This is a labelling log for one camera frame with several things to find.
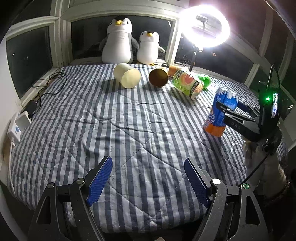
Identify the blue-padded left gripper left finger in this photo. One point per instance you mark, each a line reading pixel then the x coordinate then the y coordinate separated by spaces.
pixel 63 212

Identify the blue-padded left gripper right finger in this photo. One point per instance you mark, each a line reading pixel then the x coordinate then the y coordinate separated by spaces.
pixel 233 212

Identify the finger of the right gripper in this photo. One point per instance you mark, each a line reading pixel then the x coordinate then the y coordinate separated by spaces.
pixel 252 111
pixel 244 125

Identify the blue orange drink bottle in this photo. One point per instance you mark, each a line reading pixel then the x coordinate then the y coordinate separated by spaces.
pixel 214 123

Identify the brown paper cup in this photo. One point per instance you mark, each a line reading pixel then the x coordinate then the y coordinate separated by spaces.
pixel 173 69
pixel 158 77

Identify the white paper cup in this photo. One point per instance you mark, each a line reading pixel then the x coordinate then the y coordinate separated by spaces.
pixel 126 75

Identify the green grapefruit drink bottle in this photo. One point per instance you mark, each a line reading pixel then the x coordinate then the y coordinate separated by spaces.
pixel 191 84

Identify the striped blue white quilt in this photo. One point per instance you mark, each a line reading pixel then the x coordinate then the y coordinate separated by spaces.
pixel 147 131

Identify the white power strip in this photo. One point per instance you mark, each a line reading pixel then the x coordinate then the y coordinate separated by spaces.
pixel 19 122

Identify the black power adapter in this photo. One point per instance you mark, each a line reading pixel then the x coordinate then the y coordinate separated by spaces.
pixel 30 108

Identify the small penguin plush toy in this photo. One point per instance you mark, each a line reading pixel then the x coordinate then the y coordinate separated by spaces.
pixel 149 48

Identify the large penguin plush toy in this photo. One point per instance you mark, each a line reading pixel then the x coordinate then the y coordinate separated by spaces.
pixel 117 47

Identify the ring light on stand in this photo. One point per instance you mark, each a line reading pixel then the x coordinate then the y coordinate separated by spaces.
pixel 204 26

